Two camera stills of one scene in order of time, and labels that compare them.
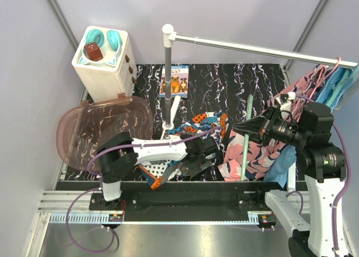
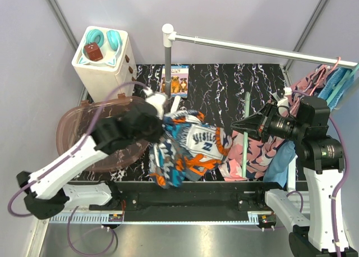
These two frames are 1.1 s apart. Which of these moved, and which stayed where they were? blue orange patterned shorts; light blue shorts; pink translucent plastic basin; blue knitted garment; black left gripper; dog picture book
Moved: blue orange patterned shorts; black left gripper
Stayed: pink translucent plastic basin; light blue shorts; blue knitted garment; dog picture book
